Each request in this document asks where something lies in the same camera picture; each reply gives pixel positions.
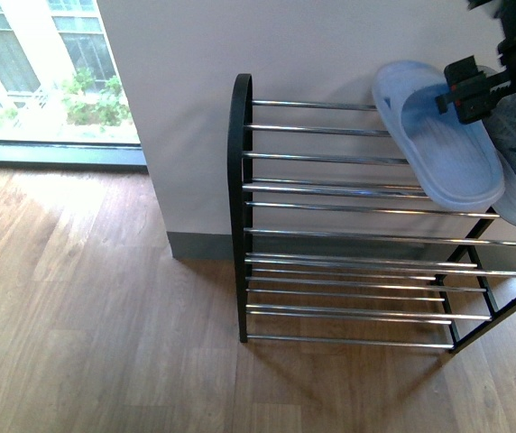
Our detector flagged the black gripper red accents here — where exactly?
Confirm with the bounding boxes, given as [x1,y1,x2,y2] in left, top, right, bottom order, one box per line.
[435,56,513,124]

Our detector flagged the light blue slide sandal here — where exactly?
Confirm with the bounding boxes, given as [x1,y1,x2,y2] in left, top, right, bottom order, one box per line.
[372,60,505,211]

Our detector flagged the black metal shoe rack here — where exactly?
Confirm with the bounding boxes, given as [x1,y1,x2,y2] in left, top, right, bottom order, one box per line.
[227,74,516,352]

